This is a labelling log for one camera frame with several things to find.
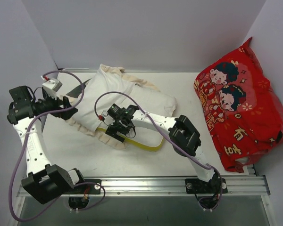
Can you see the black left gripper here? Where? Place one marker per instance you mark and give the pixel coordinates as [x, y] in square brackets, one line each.
[60, 103]

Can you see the white pillowcase with cream ruffle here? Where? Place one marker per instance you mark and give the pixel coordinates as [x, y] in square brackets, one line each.
[110, 85]

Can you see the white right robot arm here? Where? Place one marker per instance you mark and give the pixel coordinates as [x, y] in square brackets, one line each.
[179, 132]

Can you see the aluminium rail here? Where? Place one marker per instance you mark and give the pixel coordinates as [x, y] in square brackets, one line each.
[75, 70]
[249, 185]

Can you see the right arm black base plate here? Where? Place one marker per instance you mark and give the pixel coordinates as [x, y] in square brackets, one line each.
[196, 186]

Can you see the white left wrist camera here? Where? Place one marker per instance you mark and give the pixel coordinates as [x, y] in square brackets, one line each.
[51, 86]

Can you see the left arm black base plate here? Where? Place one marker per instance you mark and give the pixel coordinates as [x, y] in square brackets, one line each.
[90, 186]

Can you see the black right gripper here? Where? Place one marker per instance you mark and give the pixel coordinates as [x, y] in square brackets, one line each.
[118, 131]

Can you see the red cartoon print pillow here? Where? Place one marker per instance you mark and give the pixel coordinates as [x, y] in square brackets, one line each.
[243, 114]

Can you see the white pillow with yellow band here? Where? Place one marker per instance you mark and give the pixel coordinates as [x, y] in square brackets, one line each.
[151, 101]

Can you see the aluminium front rail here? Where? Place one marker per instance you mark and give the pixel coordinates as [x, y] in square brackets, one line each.
[249, 185]

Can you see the aluminium back rail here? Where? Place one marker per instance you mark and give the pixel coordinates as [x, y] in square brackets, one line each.
[75, 70]

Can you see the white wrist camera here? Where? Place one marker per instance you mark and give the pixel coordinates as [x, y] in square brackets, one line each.
[51, 86]
[105, 117]

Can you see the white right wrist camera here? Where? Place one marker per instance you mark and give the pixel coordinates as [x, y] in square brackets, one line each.
[105, 117]

